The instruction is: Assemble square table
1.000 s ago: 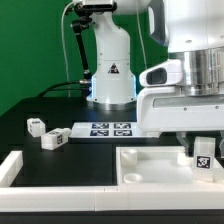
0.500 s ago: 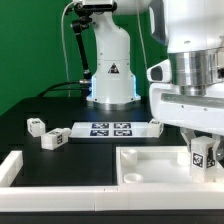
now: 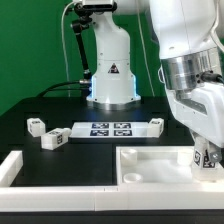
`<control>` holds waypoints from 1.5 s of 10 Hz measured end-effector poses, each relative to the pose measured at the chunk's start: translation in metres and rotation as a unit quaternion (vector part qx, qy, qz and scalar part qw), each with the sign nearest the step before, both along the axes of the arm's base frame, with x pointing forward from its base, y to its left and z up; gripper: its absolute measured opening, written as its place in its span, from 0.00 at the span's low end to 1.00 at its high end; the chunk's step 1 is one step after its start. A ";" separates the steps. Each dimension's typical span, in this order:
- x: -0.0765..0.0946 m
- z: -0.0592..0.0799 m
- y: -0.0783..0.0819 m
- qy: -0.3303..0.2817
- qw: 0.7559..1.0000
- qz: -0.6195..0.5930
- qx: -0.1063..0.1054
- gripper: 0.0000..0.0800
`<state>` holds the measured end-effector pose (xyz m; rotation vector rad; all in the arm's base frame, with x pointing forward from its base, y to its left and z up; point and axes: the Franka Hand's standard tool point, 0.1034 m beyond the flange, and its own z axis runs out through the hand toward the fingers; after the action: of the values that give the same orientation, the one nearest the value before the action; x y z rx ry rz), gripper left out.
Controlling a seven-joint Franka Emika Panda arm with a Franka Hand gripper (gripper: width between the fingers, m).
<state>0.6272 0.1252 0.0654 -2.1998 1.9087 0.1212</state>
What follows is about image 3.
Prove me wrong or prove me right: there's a white cable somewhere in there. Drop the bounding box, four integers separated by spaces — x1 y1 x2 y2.
60 1 78 98
135 0 156 98

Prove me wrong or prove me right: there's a white cable left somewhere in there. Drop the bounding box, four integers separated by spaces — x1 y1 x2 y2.
60 1 78 98

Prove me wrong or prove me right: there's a black cable at base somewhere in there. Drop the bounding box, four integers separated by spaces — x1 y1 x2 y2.
37 79 93 98

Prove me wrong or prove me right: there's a white square tabletop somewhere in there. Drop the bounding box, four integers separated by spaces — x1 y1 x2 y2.
116 146 224 184

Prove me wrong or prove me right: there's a white U-shaped obstacle fence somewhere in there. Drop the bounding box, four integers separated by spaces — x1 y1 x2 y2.
0 151 224 212

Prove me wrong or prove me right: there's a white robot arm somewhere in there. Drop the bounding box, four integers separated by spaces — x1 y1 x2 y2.
72 0 224 163

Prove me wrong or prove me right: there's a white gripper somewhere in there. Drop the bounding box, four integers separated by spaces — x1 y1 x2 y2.
166 87 224 163

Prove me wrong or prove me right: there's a white marker base plate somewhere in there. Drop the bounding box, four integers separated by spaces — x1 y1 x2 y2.
70 122 148 139

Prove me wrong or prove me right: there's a white cable right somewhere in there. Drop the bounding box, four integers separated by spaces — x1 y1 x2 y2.
135 0 156 98

